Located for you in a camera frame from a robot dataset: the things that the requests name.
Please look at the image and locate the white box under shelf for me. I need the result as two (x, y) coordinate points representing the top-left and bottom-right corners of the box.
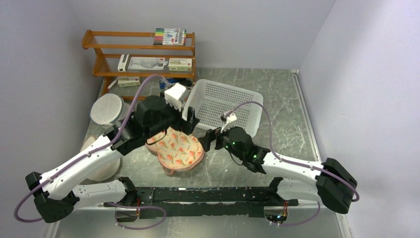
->
(116, 76), (141, 87)

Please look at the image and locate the white perforated plastic basket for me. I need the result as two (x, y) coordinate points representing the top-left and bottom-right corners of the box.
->
(185, 79), (263, 137)

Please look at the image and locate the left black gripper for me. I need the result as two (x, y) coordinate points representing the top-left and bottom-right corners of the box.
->
(146, 90), (200, 139)

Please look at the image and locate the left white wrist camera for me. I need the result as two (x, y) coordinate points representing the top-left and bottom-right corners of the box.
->
(164, 83), (189, 112)

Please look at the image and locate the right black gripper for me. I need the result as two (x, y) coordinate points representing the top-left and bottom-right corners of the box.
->
(198, 121), (245, 160)

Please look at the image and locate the grey black stapler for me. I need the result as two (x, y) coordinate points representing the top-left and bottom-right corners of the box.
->
(180, 80), (193, 90)

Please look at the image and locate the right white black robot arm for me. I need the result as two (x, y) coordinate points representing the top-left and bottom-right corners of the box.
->
(198, 126), (357, 214)

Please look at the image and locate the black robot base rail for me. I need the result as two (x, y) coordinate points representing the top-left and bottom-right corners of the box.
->
(119, 186), (298, 219)

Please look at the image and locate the coloured marker pen set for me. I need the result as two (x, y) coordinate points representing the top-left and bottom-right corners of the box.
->
(154, 28), (187, 46)

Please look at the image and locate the blue stapler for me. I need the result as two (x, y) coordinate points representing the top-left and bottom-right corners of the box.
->
(159, 77), (191, 89)

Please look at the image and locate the white flat packaged item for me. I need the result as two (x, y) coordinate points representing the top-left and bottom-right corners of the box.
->
(128, 57), (168, 70)

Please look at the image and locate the floral pink mesh laundry bag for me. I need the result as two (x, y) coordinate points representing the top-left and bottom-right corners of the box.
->
(145, 127), (206, 176)

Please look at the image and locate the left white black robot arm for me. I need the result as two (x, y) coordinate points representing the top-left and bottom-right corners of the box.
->
(25, 96), (199, 223)

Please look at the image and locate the white red marker pen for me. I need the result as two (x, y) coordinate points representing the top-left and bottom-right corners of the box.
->
(107, 79), (118, 90)

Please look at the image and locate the green white small box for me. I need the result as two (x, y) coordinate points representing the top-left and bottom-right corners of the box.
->
(168, 58), (193, 71)

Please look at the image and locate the white cylindrical mesh laundry bag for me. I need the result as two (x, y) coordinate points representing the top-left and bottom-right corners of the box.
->
(90, 93), (130, 127)

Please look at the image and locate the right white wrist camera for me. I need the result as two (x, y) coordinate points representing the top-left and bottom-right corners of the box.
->
(220, 113), (237, 133)

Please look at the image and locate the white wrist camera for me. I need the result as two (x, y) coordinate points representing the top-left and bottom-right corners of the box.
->
(220, 113), (237, 133)
(164, 83), (189, 112)

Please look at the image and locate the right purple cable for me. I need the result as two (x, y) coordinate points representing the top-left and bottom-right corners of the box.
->
(221, 101), (360, 227)

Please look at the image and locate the wooden three-tier shelf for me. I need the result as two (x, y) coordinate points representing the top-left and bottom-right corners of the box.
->
(81, 30), (197, 95)

